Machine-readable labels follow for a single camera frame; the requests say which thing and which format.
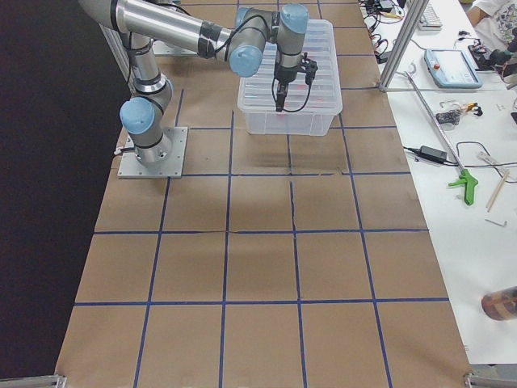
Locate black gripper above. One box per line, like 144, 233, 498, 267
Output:
274, 52, 317, 112

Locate clear plastic box lid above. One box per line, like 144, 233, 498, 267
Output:
237, 19, 343, 116

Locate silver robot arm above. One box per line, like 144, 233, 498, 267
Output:
80, 1, 317, 167

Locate clear plastic storage box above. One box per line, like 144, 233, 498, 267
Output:
244, 111, 335, 136

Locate black power adapter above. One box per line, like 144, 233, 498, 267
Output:
404, 145, 457, 166

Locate white keyboard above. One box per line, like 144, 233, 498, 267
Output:
418, 3, 443, 32

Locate teach pendant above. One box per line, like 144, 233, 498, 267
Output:
423, 48, 483, 89

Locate metal reacher grabber tool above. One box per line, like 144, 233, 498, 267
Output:
405, 60, 469, 179

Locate wooden chopsticks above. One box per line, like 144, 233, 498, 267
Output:
485, 170, 510, 213

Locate allen key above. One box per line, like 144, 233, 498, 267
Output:
485, 218, 508, 227

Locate brown bottle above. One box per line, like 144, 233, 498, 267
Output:
481, 286, 516, 321

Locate black cable bundle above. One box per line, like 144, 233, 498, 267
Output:
361, 0, 407, 64

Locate aluminium frame post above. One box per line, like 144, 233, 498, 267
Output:
379, 0, 428, 92

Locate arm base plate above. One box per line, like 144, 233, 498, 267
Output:
117, 127, 188, 179

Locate green grabber handle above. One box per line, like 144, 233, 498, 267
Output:
448, 168, 478, 206

